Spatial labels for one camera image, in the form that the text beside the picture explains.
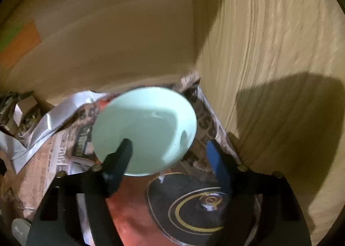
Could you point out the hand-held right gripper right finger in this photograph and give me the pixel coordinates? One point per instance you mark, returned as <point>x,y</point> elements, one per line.
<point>217,162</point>

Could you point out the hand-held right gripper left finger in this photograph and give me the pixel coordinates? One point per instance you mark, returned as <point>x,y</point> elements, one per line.
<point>120,165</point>

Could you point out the mint green bowl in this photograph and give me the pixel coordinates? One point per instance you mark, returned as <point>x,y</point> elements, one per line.
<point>151,127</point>

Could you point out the newspaper print table cover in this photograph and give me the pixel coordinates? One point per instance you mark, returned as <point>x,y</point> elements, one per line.
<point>140,221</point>

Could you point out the small bowl of glass pebbles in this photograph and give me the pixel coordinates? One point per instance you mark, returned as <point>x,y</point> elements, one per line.
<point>27,126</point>

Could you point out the small white box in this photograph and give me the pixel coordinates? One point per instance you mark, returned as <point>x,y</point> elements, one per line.
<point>25,104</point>

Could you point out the orange and green sheet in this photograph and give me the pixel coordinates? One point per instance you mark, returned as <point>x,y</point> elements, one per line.
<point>21,44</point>

